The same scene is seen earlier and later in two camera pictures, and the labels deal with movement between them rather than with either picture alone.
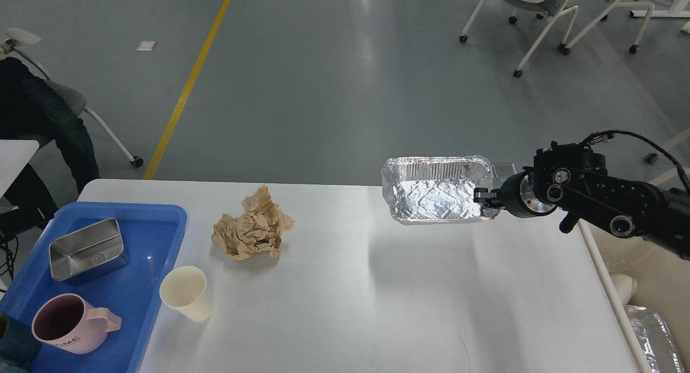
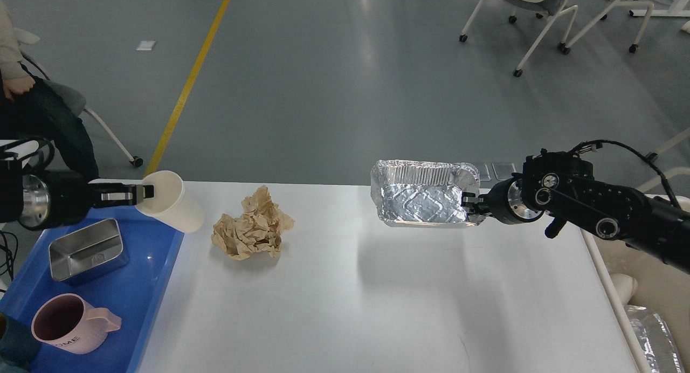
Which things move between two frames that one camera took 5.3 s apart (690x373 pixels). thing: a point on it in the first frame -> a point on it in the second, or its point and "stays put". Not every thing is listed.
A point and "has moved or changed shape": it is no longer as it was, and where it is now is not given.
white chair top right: x=545 y=0 stays put
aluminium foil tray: x=436 y=189 has moved or changed shape
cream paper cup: x=183 y=289 -> x=171 y=204
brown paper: x=258 y=228 stays put
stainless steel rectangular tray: x=88 y=253 stays put
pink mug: x=67 y=320 stays put
